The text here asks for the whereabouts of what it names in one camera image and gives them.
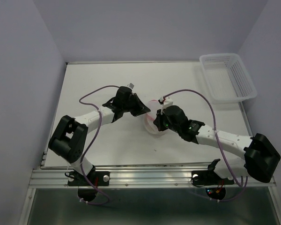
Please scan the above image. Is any white plastic basket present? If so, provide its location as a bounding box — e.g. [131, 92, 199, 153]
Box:
[200, 53, 257, 104]

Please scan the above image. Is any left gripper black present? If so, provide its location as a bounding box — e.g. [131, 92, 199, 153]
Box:
[122, 93, 149, 116]

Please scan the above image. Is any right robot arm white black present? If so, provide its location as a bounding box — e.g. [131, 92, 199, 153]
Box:
[153, 105, 281, 183]

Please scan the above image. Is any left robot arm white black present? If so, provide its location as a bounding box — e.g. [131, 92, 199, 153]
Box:
[48, 86, 150, 185]

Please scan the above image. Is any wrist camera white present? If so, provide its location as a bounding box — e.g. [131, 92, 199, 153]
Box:
[128, 83, 134, 89]
[158, 97, 173, 111]

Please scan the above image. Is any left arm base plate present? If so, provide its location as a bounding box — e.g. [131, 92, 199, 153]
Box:
[64, 171, 110, 187]

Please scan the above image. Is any white mesh laundry bag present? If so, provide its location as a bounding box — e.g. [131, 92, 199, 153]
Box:
[143, 100, 168, 135]

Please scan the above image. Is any aluminium rail frame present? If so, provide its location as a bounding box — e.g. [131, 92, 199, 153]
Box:
[19, 61, 281, 225]

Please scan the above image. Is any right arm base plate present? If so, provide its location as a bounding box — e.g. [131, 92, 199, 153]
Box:
[191, 170, 234, 186]

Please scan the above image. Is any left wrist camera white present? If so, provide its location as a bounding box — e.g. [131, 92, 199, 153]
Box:
[128, 83, 134, 89]

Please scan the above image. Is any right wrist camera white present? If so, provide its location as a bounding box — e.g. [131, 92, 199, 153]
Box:
[158, 97, 173, 111]

